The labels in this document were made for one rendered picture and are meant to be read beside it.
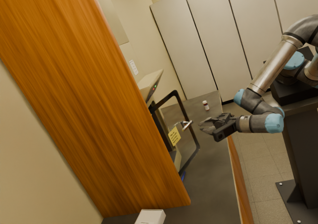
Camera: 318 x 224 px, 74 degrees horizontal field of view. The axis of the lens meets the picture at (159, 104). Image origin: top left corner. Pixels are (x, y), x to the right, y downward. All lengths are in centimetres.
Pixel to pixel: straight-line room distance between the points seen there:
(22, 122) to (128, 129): 46
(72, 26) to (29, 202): 70
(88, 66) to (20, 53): 29
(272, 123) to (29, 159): 99
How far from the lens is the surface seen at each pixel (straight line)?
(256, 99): 104
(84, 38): 85
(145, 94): 89
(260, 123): 92
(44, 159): 111
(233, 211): 100
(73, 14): 86
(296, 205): 223
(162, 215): 107
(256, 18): 400
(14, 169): 102
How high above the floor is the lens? 168
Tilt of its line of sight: 17 degrees down
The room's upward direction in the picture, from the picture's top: 24 degrees counter-clockwise
